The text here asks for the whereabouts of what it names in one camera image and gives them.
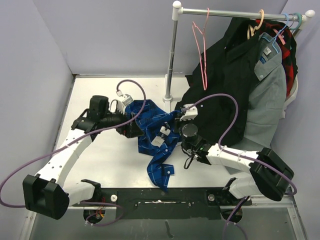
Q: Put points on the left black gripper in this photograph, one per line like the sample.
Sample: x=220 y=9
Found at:
x=131 y=129

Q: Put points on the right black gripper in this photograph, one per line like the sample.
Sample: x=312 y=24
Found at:
x=178 y=122

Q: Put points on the blue plaid shirt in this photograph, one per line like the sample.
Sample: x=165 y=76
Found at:
x=150 y=121

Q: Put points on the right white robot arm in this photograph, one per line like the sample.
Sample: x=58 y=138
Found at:
x=268 y=174

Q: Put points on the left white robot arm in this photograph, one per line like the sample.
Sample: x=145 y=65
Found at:
x=45 y=193

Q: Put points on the black hanging shirt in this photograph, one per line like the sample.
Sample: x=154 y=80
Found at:
x=216 y=114

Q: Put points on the grey hanging shirt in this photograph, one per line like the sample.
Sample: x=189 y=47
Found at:
x=257 y=81

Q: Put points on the blue hanger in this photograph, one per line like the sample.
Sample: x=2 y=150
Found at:
x=277 y=34

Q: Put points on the red plaid hanging shirt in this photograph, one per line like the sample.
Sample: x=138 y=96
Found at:
x=289 y=64

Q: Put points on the teal hanger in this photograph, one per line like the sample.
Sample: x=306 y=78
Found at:
x=297 y=20

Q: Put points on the white hanging garment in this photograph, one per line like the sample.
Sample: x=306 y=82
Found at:
x=291 y=97

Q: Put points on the metal clothes rack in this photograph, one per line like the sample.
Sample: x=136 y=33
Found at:
x=178 y=10

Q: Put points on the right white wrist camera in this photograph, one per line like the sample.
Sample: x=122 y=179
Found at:
x=190 y=113

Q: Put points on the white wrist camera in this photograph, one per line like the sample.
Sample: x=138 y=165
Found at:
x=123 y=100
x=190 y=113

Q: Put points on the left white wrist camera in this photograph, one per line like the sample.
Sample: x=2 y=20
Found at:
x=123 y=100

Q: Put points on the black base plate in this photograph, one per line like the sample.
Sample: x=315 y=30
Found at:
x=175 y=204

